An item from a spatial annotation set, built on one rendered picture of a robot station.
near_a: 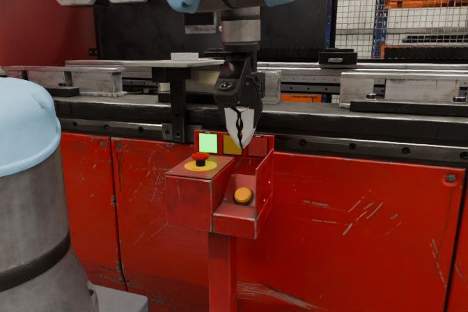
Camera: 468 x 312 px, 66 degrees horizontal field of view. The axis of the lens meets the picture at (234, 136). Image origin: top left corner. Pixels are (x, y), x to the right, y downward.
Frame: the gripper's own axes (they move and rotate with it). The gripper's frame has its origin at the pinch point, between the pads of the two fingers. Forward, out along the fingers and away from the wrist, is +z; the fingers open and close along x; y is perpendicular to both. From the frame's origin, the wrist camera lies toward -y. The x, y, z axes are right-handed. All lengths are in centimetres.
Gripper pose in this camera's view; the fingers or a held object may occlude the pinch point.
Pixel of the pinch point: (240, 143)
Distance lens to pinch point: 74.8
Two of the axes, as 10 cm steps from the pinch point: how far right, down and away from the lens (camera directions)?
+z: 0.4, 9.5, 3.2
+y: 3.1, -3.1, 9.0
